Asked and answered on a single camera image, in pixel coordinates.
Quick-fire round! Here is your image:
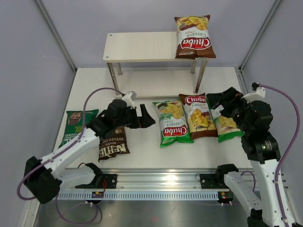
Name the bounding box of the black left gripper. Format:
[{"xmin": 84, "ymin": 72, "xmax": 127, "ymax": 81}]
[{"xmin": 115, "ymin": 104, "xmax": 155, "ymax": 129}]

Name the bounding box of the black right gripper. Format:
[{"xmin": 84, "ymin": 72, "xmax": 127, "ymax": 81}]
[{"xmin": 206, "ymin": 87, "xmax": 253, "ymax": 135}]

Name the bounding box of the brown Chuba bag text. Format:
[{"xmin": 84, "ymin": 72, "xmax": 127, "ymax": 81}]
[{"xmin": 179, "ymin": 93, "xmax": 218, "ymax": 140}]

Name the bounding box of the brown Chuba cassava chips bag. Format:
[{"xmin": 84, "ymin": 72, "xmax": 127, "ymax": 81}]
[{"xmin": 175, "ymin": 15, "xmax": 216, "ymax": 60}]

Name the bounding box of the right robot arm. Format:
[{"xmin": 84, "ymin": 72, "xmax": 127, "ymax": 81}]
[{"xmin": 206, "ymin": 83, "xmax": 300, "ymax": 227}]

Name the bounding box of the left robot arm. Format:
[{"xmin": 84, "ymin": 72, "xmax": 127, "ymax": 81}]
[{"xmin": 21, "ymin": 99, "xmax": 155, "ymax": 204}]

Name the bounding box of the green Chuba cassava chips bag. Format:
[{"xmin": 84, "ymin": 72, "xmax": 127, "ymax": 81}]
[{"xmin": 153, "ymin": 100, "xmax": 194, "ymax": 148}]

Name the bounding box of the brown Kettle potato chips bag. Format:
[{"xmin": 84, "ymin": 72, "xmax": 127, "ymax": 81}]
[{"xmin": 98, "ymin": 127, "xmax": 130, "ymax": 162}]

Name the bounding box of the white two-tier shelf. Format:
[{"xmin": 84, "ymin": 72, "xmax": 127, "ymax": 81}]
[{"xmin": 103, "ymin": 32, "xmax": 208, "ymax": 98}]

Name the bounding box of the green Chuba bag right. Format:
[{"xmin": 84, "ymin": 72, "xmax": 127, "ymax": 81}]
[{"xmin": 207, "ymin": 100, "xmax": 243, "ymax": 143}]

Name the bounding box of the green Real hand cooked bag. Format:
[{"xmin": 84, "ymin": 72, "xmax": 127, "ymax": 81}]
[{"xmin": 58, "ymin": 109, "xmax": 99, "ymax": 148}]

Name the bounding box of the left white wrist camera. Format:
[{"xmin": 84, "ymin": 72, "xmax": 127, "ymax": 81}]
[{"xmin": 122, "ymin": 91, "xmax": 137, "ymax": 108}]

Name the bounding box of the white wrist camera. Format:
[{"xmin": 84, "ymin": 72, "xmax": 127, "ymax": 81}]
[
  {"xmin": 122, "ymin": 91, "xmax": 137, "ymax": 108},
  {"xmin": 242, "ymin": 82, "xmax": 266, "ymax": 103}
]

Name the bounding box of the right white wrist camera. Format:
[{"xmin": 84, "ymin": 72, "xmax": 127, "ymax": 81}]
[{"xmin": 242, "ymin": 82, "xmax": 266, "ymax": 103}]

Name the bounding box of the aluminium mounting rail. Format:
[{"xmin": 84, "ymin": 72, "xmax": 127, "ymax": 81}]
[{"xmin": 32, "ymin": 171, "xmax": 288, "ymax": 192}]

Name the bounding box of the white slotted cable duct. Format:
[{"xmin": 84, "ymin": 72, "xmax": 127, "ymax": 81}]
[{"xmin": 58, "ymin": 190, "xmax": 219, "ymax": 201}]

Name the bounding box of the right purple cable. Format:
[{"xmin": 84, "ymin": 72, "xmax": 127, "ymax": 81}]
[{"xmin": 259, "ymin": 83, "xmax": 298, "ymax": 227}]

